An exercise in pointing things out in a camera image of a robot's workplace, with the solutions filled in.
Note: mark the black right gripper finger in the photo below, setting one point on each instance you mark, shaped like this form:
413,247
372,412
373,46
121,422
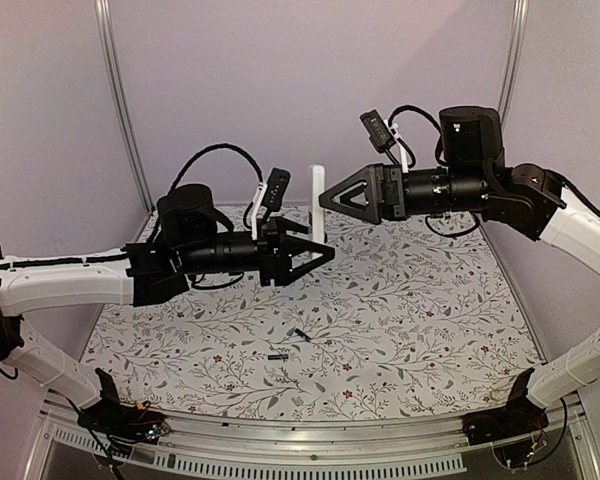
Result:
367,211
360,186

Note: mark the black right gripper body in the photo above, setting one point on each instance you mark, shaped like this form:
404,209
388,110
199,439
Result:
389,192

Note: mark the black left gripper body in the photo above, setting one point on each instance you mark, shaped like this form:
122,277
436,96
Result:
270,263

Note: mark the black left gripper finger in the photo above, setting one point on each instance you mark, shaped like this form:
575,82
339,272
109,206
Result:
294,246
286,273

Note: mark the white and red remote control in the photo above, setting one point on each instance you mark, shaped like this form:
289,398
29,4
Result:
316,213

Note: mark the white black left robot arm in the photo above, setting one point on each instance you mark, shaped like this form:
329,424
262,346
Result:
194,239

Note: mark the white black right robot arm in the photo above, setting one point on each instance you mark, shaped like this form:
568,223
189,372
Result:
472,176

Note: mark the floral patterned table mat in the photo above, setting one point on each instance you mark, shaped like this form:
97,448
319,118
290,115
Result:
412,318

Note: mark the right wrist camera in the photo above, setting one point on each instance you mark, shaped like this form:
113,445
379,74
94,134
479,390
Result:
380,136

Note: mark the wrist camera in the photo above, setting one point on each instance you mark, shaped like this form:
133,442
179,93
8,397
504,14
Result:
380,136
277,184

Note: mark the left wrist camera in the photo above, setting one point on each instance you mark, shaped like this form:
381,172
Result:
277,184

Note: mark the right aluminium frame post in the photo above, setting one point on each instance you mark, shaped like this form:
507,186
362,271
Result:
513,57

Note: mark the aluminium frame post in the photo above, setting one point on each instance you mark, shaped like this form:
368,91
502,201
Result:
513,57
104,21

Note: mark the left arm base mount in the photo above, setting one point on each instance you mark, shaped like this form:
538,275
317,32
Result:
129,424

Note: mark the left aluminium frame post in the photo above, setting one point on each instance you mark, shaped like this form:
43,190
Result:
104,21

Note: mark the aluminium front rail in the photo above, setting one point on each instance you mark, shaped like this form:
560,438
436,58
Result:
206,447

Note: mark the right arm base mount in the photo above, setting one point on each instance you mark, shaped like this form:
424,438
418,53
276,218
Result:
505,425

